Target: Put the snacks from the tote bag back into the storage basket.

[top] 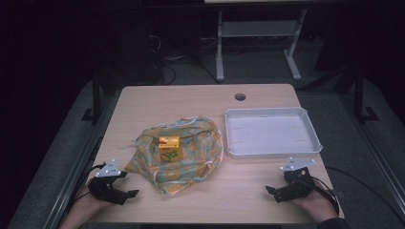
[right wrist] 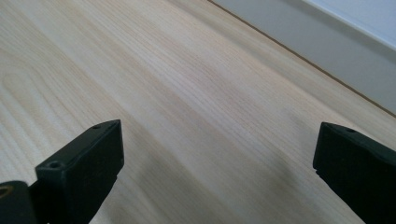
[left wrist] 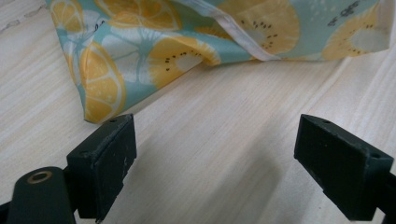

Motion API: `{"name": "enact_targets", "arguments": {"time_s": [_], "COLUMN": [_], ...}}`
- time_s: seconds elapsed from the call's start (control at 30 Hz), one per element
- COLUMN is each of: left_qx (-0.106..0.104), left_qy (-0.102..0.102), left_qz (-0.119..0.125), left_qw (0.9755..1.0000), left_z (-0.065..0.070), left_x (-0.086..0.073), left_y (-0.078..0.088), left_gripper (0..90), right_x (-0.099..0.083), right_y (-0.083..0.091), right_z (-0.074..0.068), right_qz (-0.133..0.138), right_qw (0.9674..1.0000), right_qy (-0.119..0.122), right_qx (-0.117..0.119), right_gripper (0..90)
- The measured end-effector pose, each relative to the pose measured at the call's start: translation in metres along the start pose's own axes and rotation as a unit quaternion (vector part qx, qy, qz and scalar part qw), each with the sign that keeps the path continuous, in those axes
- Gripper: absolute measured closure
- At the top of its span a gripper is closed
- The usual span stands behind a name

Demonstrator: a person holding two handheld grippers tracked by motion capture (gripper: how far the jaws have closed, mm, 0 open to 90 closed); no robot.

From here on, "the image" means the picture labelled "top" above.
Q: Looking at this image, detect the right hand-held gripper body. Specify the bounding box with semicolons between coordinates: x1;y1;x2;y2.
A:
279;156;317;202

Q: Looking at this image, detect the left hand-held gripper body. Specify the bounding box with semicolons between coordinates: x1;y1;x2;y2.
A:
87;158;128;205

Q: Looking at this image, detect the person's left hand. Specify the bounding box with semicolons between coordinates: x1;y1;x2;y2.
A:
71;185;111;220

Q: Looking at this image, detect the person's right hand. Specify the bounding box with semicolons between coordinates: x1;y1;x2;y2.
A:
290;179;339;223

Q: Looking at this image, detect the yellow packet with green print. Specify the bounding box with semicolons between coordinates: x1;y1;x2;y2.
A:
159;148;184;163

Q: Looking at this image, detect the white plastic tray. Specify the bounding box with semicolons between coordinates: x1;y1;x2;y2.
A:
224;106;324;159

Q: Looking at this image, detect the yellow box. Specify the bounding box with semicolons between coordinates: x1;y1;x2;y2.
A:
158;135;181;151

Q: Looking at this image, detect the patterned cloth bag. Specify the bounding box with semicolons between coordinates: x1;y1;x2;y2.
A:
124;115;225;196

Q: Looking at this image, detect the black metal stand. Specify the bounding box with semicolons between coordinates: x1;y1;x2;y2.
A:
352;65;380;124
80;71;103;126

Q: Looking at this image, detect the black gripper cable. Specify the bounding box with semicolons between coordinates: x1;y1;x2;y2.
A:
72;162;107;204
307;175;341;217

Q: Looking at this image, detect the black floor cable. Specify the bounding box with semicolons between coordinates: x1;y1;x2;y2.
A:
324;165;405;224

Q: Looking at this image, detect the white metal desk frame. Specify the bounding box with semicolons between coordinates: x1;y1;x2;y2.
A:
203;0;338;82

